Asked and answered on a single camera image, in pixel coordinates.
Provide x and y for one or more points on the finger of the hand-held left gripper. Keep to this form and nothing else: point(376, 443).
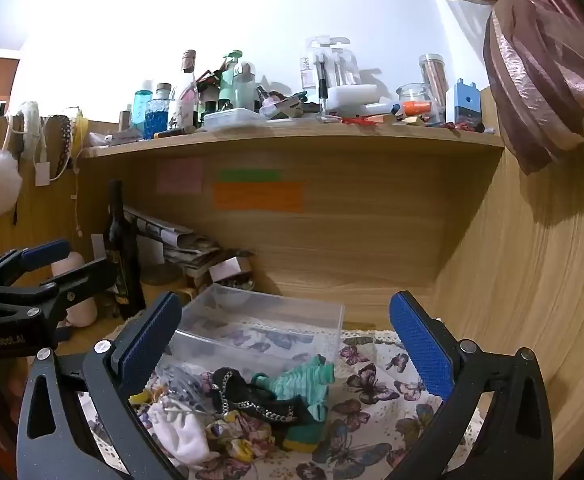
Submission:
point(47, 254)
point(84, 277)

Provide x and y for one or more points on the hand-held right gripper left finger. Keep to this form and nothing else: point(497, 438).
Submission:
point(147, 340)

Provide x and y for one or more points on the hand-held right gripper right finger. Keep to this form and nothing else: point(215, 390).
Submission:
point(421, 345)

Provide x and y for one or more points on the white sock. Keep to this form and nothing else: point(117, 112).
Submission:
point(182, 435)

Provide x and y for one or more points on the teal striped sock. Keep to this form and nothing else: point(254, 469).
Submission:
point(302, 380)

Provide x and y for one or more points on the clear plastic box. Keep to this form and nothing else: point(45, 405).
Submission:
point(272, 320)

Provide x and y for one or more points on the pale pink cylinder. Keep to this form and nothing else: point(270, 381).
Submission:
point(79, 305)

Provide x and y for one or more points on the dark wine bottle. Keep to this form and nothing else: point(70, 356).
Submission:
point(124, 260)

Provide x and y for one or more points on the grey patterned sock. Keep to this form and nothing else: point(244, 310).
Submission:
point(184, 385)

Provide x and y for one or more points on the white price tag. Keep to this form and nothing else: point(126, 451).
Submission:
point(43, 174)

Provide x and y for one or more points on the butterfly print tablecloth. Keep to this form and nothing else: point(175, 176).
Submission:
point(371, 410)

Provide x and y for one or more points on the wooden shelf unit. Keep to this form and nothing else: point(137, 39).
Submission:
point(371, 260)

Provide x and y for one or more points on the stack of newspapers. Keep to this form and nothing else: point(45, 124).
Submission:
point(182, 245)

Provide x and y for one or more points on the small white cardboard box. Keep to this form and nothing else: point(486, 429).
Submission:
point(229, 269)

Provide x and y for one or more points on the spotted headband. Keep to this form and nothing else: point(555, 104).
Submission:
point(64, 135)

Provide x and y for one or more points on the white fluffy headband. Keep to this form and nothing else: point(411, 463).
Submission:
point(31, 125)

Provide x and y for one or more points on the floral yellow scrunchie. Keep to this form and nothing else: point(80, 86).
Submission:
point(242, 437)

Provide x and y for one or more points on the pink sticky note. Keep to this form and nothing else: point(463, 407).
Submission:
point(179, 175)

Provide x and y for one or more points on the teal sock with yellow cuff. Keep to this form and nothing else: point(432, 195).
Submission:
point(304, 435)

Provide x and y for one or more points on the blue liquid bottle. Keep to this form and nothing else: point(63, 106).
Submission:
point(156, 117)

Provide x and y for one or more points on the orange sticky note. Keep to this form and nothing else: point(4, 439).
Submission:
point(259, 196)

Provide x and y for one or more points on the green sticky note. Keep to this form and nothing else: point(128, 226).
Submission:
point(249, 175)

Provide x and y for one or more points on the clear bottle with cork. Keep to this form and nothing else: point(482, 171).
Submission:
point(188, 90)

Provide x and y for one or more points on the clear lidded plastic container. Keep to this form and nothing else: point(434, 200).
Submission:
point(234, 119)

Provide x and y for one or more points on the orange tube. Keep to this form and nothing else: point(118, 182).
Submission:
point(416, 107)

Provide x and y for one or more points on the blue and white box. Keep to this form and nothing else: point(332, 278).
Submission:
point(464, 105)

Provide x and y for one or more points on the mint pump bottle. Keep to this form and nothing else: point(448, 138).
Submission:
point(229, 80)

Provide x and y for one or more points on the mint bottle with silver cap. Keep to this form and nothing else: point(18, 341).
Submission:
point(245, 87)

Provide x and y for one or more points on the glass jar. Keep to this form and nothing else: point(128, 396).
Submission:
point(412, 94)

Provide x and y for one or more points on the white foam block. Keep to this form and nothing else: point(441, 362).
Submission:
point(354, 96)

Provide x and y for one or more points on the tall clear jar with sticks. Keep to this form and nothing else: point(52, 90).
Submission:
point(432, 77)

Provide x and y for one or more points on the black pen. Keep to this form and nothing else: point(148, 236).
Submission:
point(323, 87)

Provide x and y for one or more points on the pink shiny curtain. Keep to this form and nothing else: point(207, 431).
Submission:
point(536, 85)

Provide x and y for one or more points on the clear acrylic organizer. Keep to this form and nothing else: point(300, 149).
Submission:
point(332, 65)

